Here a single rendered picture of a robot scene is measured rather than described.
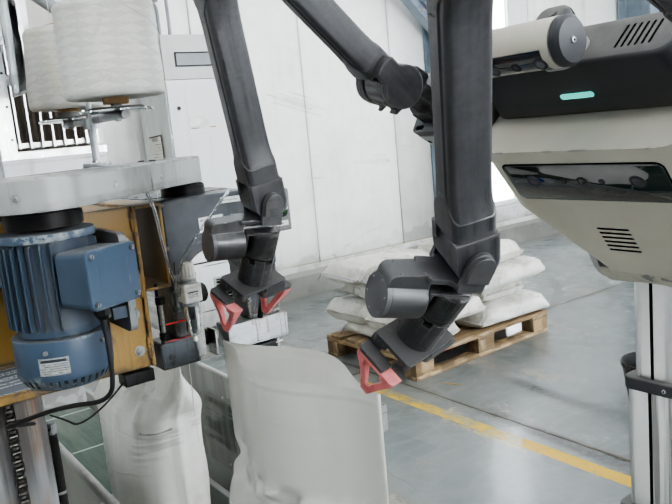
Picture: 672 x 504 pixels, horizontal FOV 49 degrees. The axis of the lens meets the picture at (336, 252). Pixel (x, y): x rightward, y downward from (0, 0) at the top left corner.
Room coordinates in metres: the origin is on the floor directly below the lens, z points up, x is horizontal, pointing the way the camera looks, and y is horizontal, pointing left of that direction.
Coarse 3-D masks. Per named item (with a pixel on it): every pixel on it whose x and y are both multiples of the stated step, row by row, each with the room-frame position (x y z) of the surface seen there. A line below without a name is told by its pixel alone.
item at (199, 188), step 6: (180, 186) 1.48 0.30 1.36; (186, 186) 1.48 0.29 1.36; (192, 186) 1.49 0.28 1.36; (198, 186) 1.50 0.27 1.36; (162, 192) 1.50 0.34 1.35; (168, 192) 1.48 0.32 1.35; (174, 192) 1.48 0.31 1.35; (180, 192) 1.48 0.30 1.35; (186, 192) 1.48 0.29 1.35; (192, 192) 1.49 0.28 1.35; (198, 192) 1.50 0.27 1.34; (204, 192) 1.52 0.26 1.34
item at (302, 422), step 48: (240, 384) 1.33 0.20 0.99; (288, 384) 1.14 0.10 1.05; (336, 384) 1.25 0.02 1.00; (240, 432) 1.40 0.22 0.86; (288, 432) 1.15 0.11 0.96; (336, 432) 1.11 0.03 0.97; (240, 480) 1.30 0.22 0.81; (288, 480) 1.15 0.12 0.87; (336, 480) 1.11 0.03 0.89; (384, 480) 1.05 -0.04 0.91
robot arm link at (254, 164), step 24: (216, 0) 1.13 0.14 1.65; (216, 24) 1.14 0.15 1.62; (240, 24) 1.16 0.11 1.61; (216, 48) 1.15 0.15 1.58; (240, 48) 1.16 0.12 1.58; (216, 72) 1.17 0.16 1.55; (240, 72) 1.17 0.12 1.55; (240, 96) 1.17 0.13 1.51; (240, 120) 1.18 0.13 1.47; (240, 144) 1.19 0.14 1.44; (264, 144) 1.20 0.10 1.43; (240, 168) 1.21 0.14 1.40; (264, 168) 1.20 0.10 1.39; (240, 192) 1.24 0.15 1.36; (264, 192) 1.20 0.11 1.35
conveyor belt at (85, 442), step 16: (48, 416) 2.90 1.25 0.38; (64, 416) 2.88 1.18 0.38; (80, 416) 2.87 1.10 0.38; (96, 416) 2.85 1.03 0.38; (64, 432) 2.71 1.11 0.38; (80, 432) 2.69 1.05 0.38; (96, 432) 2.68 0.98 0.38; (80, 448) 2.54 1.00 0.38; (96, 448) 2.53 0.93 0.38; (96, 464) 2.39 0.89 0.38
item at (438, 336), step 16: (400, 320) 0.94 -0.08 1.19; (416, 320) 0.90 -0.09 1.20; (384, 336) 0.92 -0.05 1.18; (400, 336) 0.93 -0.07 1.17; (416, 336) 0.91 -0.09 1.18; (432, 336) 0.90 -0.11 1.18; (448, 336) 0.96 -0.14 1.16; (400, 352) 0.91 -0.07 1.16; (416, 352) 0.92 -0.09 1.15; (432, 352) 0.93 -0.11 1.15
